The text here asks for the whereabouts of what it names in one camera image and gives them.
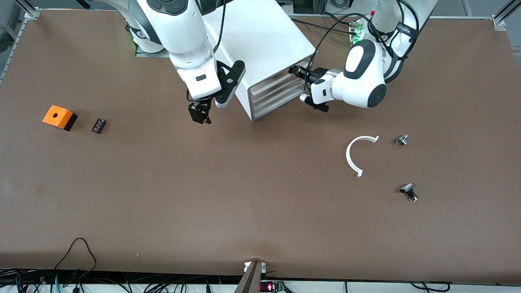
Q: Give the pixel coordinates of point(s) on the red LED display module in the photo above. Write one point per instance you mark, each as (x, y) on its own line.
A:
(268, 287)

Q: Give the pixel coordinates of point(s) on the aluminium frame profile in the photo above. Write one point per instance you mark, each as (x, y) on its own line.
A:
(502, 19)
(30, 11)

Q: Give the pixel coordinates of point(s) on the orange black switch box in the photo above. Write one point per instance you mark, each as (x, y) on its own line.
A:
(57, 115)

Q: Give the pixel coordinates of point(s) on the white curved plastic arc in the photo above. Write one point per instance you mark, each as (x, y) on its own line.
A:
(348, 156)

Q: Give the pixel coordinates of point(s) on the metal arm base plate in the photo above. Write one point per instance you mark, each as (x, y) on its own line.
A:
(152, 54)

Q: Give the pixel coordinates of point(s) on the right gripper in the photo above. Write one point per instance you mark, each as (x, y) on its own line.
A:
(198, 110)

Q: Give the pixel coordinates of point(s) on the dark cylindrical capacitor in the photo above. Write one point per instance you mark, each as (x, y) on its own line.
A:
(99, 125)

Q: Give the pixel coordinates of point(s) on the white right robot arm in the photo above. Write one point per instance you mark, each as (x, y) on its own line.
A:
(179, 28)

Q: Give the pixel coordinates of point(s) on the black capped metal switch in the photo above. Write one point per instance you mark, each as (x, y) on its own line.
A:
(408, 189)

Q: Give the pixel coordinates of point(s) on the small metal bolt upper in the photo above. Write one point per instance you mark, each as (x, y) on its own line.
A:
(401, 140)

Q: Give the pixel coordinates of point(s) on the grey metal bar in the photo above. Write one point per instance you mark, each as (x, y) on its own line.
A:
(249, 280)

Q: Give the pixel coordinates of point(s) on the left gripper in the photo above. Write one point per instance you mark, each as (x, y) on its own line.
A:
(314, 75)

